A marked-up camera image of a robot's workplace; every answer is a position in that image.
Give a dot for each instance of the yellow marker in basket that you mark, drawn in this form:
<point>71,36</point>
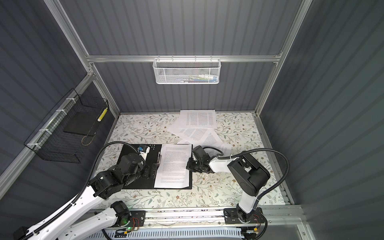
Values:
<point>102,115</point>

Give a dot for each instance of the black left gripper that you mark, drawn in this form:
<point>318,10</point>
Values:
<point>147,173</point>

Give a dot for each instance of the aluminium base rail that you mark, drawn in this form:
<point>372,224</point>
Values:
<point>178,223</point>

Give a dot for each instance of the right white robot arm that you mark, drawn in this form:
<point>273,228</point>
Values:
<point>250,174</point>

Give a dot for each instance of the black white file folder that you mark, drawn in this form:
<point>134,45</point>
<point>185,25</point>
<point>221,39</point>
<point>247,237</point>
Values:
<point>151,154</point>

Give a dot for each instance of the white wire basket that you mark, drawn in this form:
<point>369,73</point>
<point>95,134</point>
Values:
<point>168,72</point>

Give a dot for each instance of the markers in white basket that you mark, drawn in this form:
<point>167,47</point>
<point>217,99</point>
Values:
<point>200,79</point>

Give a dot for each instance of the black pad in basket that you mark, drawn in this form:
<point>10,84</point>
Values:
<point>84,124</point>

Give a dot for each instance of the printed paper sheet back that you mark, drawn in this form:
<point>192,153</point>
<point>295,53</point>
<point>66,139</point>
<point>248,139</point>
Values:
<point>198,119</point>

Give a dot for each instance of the black wire basket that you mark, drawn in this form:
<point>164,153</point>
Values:
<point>66,135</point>

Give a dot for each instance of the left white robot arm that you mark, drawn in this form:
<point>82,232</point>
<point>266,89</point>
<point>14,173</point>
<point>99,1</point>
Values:
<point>62,225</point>

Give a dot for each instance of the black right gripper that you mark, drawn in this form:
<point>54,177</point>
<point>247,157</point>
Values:
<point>189,165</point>

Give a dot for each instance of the printed paper sheet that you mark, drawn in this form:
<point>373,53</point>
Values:
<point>201,137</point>
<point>198,119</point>
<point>172,172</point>

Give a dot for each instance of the aluminium frame post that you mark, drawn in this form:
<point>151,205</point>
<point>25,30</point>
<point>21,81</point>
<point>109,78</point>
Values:
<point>65,24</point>

